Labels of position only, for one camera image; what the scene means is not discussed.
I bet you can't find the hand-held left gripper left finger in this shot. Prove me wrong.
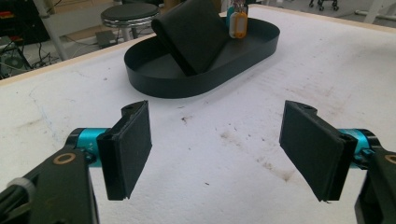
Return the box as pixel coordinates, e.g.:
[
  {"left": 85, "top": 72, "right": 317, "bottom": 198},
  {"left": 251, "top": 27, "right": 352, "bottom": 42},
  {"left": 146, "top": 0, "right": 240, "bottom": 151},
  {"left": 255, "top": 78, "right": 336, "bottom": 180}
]
[{"left": 66, "top": 100, "right": 153, "bottom": 202}]

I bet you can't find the office chair wheel base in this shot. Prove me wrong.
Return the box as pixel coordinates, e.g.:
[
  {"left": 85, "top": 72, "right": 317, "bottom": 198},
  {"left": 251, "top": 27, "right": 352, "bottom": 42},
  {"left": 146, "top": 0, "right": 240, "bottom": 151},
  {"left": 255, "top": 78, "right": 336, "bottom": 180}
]
[{"left": 307, "top": 0, "right": 341, "bottom": 12}]

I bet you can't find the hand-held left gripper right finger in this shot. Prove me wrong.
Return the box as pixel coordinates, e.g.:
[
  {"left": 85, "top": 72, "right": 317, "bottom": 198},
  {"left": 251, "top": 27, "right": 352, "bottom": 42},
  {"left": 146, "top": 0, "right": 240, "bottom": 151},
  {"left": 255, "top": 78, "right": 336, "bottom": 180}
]
[{"left": 278, "top": 100, "right": 381, "bottom": 203}]

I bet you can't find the grey floor box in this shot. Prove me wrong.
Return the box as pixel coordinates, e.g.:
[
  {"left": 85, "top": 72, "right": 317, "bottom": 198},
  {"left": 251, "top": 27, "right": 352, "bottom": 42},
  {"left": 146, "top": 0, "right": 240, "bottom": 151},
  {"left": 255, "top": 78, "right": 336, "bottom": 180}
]
[{"left": 94, "top": 30, "right": 119, "bottom": 49}]

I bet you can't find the dark cabinet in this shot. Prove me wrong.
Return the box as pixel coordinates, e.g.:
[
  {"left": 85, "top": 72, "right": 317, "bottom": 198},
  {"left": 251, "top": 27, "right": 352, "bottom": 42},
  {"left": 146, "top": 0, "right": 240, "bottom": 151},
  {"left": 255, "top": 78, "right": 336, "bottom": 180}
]
[{"left": 0, "top": 0, "right": 50, "bottom": 46}]

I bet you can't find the white metal stand leg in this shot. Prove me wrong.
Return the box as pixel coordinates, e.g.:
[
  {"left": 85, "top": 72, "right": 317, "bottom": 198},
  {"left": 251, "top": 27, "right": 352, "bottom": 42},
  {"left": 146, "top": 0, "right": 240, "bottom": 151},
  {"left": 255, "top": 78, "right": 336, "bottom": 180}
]
[{"left": 32, "top": 0, "right": 69, "bottom": 62}]

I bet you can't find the black leather wallet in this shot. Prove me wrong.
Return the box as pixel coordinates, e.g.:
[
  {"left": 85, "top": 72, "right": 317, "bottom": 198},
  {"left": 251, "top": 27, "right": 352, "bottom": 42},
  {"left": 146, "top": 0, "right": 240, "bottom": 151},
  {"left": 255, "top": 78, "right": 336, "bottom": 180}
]
[{"left": 151, "top": 0, "right": 232, "bottom": 77}]

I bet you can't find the round black chrome stool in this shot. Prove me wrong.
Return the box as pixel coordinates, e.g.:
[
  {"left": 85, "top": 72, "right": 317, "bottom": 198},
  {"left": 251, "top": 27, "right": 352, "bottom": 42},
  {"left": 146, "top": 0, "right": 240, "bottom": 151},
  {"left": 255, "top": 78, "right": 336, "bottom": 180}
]
[{"left": 100, "top": 3, "right": 162, "bottom": 43}]

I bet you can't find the black oval tray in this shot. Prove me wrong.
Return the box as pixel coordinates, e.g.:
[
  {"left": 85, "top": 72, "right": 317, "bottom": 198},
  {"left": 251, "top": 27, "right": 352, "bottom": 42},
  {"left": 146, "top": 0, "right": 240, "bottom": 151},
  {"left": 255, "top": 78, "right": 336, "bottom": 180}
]
[{"left": 123, "top": 17, "right": 281, "bottom": 100}]

